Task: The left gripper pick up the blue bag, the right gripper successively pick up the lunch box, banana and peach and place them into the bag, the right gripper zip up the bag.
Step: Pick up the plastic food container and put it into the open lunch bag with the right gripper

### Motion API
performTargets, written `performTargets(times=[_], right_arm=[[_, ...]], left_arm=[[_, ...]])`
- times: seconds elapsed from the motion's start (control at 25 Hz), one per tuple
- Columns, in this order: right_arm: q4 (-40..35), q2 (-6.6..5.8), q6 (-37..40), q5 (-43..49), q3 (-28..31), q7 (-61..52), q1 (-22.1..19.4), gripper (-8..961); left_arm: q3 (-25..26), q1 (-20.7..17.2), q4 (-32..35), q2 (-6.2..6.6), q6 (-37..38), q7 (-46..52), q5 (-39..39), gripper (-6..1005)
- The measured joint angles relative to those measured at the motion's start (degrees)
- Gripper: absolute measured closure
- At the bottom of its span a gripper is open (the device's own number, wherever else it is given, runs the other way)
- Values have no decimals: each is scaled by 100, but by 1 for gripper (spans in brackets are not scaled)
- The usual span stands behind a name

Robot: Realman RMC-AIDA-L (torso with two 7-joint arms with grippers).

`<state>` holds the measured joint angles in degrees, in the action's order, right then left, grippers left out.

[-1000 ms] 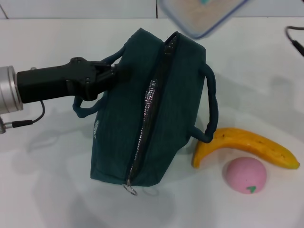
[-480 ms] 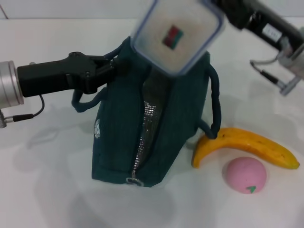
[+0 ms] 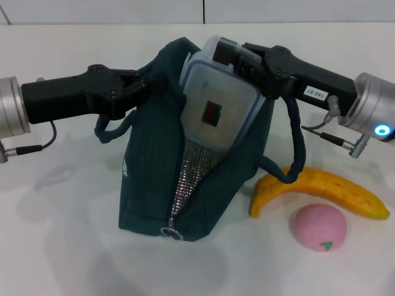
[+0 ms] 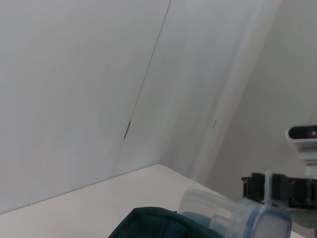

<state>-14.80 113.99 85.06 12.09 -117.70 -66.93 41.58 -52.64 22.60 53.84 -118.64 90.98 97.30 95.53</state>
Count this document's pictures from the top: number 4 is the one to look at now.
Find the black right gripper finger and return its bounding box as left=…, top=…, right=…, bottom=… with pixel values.
left=241, top=172, right=317, bottom=209

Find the clear plastic food container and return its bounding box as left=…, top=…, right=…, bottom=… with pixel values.
left=178, top=170, right=293, bottom=238

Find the dark teal fabric lunch bag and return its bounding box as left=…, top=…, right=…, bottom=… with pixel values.
left=108, top=207, right=223, bottom=238

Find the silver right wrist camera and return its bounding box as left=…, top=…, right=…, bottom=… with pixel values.
left=286, top=125, right=317, bottom=177

